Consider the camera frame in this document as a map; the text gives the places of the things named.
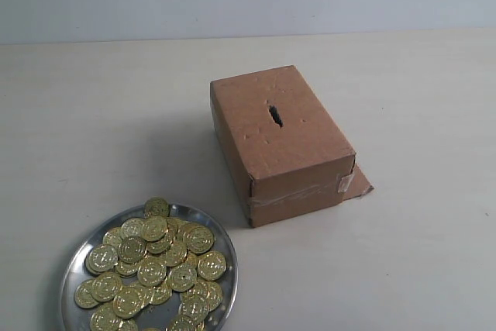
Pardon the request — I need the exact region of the gold coin with hole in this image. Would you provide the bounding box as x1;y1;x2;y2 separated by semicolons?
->
167;263;197;292

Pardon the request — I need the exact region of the gold coin right of pile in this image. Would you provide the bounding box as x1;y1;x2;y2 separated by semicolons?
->
197;250;227;281

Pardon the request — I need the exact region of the gold coin bottom of pile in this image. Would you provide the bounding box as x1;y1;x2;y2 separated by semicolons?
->
179;295;209;324

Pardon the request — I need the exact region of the gold coin of pile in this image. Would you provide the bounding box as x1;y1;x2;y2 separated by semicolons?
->
179;295;209;324
86;243;119;273
141;215;168;242
197;250;227;281

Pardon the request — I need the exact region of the gold coin pile centre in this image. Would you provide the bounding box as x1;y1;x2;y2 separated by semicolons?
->
137;257;167;287

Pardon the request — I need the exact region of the brown cardboard slotted box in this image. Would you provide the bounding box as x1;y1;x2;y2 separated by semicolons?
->
210;65;374;228

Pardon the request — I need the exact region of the gold coin top of pile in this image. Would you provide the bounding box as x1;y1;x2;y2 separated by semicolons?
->
141;215;168;242

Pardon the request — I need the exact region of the gold coin on plate rim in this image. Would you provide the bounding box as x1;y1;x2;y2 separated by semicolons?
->
144;197;170;218

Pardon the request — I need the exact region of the round silver metal plate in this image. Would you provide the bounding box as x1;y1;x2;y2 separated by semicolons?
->
56;204;238;330

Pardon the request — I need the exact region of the gold coin lower left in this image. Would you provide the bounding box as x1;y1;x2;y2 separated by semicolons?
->
91;271;122;302

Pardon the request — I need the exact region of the gold coin upper right pile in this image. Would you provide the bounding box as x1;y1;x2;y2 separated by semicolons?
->
185;226;215;254

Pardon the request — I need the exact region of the gold coin left of pile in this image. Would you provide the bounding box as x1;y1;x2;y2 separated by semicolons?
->
86;243;119;273

